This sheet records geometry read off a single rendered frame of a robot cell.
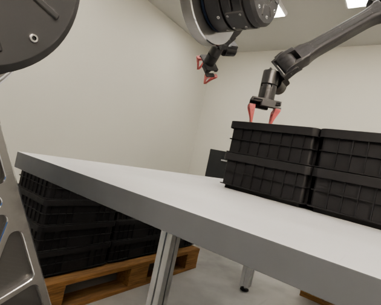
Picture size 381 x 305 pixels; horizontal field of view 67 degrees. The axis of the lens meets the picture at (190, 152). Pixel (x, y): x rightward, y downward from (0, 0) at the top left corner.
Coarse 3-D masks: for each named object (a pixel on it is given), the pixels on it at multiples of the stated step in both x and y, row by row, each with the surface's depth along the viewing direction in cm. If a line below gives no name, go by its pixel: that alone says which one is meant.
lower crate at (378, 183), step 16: (320, 176) 78; (336, 176) 75; (352, 176) 73; (320, 192) 78; (336, 192) 75; (352, 192) 73; (368, 192) 71; (320, 208) 76; (336, 208) 75; (352, 208) 73; (368, 208) 70; (368, 224) 70
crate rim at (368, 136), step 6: (324, 132) 79; (330, 132) 78; (336, 132) 77; (342, 132) 76; (348, 132) 75; (354, 132) 74; (360, 132) 73; (366, 132) 72; (336, 138) 77; (342, 138) 75; (348, 138) 74; (354, 138) 74; (360, 138) 73; (366, 138) 72; (372, 138) 71; (378, 138) 70
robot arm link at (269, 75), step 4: (264, 72) 100; (268, 72) 99; (272, 72) 98; (276, 72) 99; (264, 76) 100; (268, 76) 99; (272, 76) 98; (276, 76) 99; (280, 76) 103; (264, 80) 99; (268, 80) 98; (272, 80) 98; (276, 80) 99; (268, 84) 99; (272, 84) 99; (276, 84) 99
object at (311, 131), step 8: (232, 128) 101; (248, 128) 94; (256, 128) 92; (264, 128) 90; (272, 128) 89; (280, 128) 87; (288, 128) 85; (296, 128) 84; (304, 128) 82; (312, 128) 81
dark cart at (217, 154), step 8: (216, 152) 266; (224, 152) 260; (208, 160) 269; (216, 160) 264; (224, 160) 257; (208, 168) 268; (216, 168) 263; (224, 168) 258; (208, 176) 267; (216, 176) 262
